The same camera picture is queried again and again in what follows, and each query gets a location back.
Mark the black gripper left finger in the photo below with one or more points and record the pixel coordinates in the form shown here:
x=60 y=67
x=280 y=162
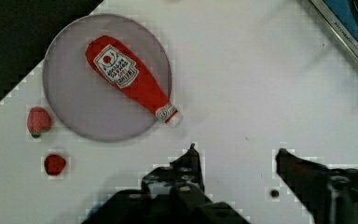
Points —
x=172 y=194

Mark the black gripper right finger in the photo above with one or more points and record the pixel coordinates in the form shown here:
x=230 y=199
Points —
x=329 y=195

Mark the red plush ketchup bottle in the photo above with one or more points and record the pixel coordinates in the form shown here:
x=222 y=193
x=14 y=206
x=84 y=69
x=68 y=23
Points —
x=122 y=69

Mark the grey round plate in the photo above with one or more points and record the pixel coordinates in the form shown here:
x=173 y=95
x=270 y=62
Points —
x=84 y=102

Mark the small red plush strawberry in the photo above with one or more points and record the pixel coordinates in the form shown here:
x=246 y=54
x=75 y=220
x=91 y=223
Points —
x=54 y=164

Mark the pink plush strawberry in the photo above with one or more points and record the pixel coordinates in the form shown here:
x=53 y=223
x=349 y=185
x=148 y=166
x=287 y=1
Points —
x=39 y=121

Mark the black and steel toaster oven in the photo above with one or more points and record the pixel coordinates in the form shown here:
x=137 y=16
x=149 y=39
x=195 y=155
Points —
x=341 y=17

